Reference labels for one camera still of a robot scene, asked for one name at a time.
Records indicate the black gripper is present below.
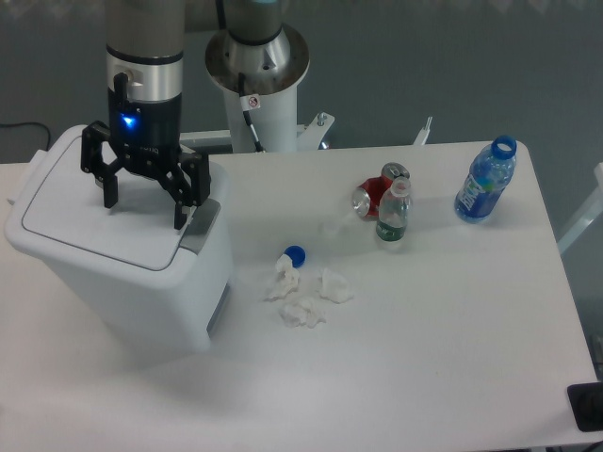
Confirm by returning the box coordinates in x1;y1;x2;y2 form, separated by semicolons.
80;73;210;230

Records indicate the white trash can lid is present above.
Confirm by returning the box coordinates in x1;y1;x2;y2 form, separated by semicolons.
6;136;192;272

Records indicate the white trash can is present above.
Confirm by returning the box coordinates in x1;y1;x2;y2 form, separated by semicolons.
3;122;236;354

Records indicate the blue bottle cap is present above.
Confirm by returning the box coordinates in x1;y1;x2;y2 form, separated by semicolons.
284;245;306;268

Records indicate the crushed red soda can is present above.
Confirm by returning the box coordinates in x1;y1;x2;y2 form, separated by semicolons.
350;162;410;219

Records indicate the crumpled white tissue left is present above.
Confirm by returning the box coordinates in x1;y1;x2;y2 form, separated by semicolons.
265;254;300;301

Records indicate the crumpled white tissue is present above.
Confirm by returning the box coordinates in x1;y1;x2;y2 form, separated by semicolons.
318;267;354;304
279;296;326;329
265;254;300;301

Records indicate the crumpled white tissue bottom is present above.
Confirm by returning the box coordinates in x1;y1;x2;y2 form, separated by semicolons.
279;296;326;329

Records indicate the crumpled white tissue right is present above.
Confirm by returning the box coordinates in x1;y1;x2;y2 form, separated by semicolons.
318;267;354;304

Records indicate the clear green-label bottle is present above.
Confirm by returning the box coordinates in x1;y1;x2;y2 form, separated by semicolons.
376;176;412;242

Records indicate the blue drink bottle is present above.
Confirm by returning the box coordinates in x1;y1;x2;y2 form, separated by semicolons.
454;135;517;223

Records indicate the black device at edge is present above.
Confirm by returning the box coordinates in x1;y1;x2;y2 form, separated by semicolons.
567;381;602;432

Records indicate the black cable on pedestal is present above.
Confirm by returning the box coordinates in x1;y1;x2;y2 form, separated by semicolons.
236;72;268;154

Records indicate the black cable on floor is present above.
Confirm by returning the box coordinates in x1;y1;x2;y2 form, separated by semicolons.
0;121;52;152

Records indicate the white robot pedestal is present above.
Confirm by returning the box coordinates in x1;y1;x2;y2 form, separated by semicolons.
181;87;336;155

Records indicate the white table bracket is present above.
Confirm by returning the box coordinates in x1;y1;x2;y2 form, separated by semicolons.
413;116;432;146

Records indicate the white frame at right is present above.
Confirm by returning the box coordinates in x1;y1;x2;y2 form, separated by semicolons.
557;163;602;255

